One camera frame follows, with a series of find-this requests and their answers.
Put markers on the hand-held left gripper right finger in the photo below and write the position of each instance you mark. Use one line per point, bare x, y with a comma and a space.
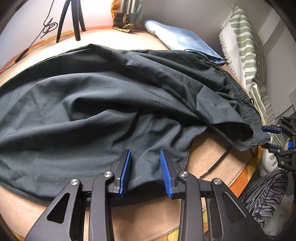
165, 176

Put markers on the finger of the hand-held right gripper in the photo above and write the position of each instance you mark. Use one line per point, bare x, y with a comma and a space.
275, 148
271, 129

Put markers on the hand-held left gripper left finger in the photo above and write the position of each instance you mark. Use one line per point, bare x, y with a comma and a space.
126, 172

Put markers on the dark grey pants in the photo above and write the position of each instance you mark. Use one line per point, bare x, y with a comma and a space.
92, 104

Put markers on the person's zebra patterned leg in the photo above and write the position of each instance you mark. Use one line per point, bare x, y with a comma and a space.
263, 197

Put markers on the white green striped towel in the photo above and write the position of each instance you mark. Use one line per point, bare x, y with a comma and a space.
240, 34

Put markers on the blue folded cloth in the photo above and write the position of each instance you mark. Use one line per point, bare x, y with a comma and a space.
180, 37

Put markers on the yellow patterned cloth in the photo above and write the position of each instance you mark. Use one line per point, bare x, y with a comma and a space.
127, 28

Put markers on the silver tripod with black clamps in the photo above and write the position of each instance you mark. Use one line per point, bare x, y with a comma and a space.
120, 19

